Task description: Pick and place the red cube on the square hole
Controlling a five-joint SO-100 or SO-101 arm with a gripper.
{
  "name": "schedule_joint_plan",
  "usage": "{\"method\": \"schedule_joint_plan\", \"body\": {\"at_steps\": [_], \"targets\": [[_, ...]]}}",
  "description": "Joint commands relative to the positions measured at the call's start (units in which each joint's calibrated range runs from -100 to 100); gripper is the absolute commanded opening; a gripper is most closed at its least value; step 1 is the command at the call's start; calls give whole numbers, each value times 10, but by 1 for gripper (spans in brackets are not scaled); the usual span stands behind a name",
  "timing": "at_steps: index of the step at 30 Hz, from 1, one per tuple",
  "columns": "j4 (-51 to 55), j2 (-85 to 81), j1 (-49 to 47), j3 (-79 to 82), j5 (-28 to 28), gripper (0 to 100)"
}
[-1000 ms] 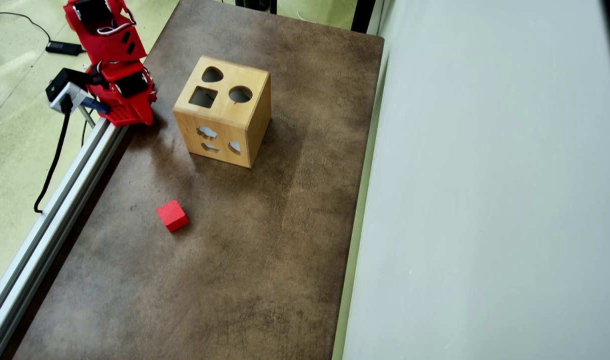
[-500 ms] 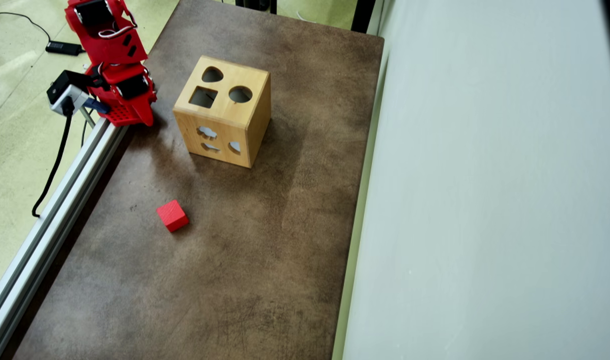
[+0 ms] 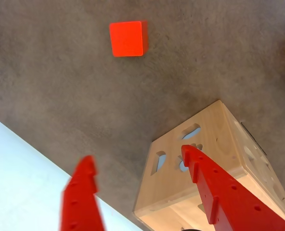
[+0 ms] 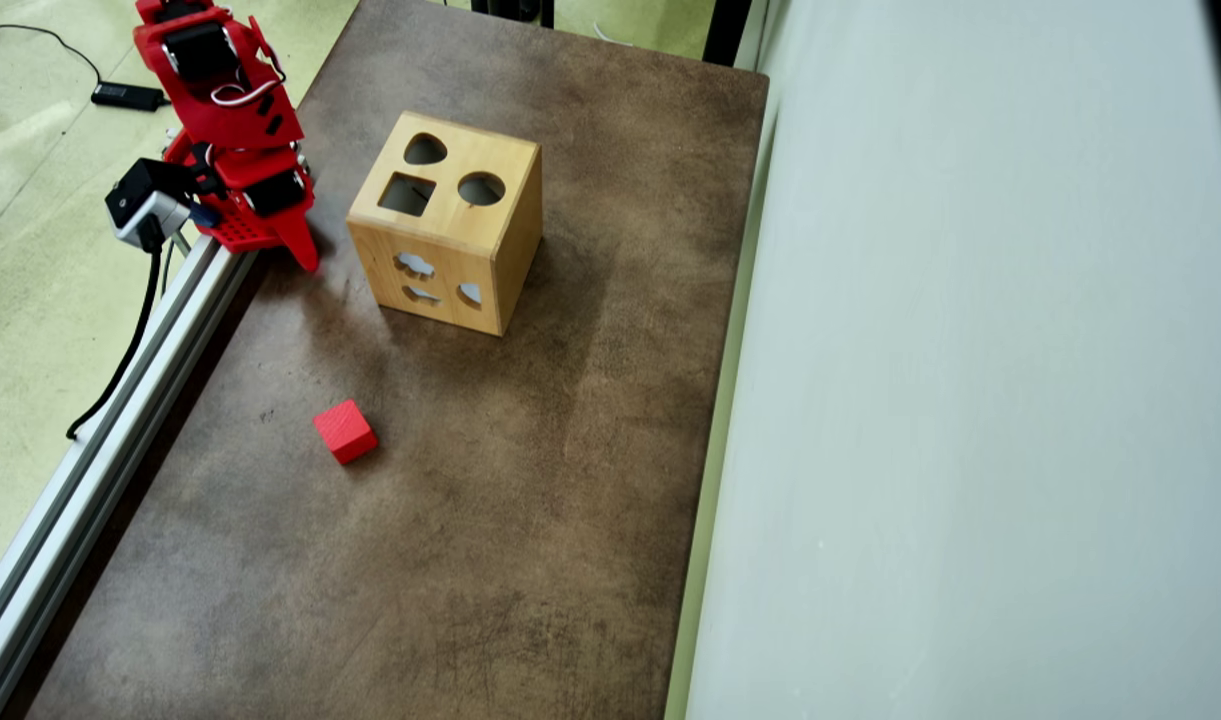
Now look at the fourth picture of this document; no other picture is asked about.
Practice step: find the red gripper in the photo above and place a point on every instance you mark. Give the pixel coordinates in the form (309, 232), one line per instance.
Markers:
(274, 193)

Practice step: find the red wooden cube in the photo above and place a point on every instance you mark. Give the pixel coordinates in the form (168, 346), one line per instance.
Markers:
(344, 430)

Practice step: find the red robot arm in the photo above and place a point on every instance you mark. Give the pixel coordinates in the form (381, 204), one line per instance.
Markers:
(230, 110)

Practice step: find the wooden shape sorter box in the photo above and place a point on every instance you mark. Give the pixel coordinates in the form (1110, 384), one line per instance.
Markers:
(440, 240)

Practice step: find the black power adapter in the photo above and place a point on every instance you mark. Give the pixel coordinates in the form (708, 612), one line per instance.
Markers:
(127, 96)

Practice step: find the black stand foot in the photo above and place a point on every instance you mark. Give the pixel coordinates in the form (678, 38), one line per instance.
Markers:
(515, 10)

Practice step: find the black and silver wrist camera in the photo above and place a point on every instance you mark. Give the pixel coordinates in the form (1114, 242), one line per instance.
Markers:
(145, 210)

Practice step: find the aluminium profile rail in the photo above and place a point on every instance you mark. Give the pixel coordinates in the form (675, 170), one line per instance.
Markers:
(90, 480)

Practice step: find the black vertical post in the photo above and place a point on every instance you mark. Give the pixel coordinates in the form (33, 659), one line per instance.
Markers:
(727, 30)

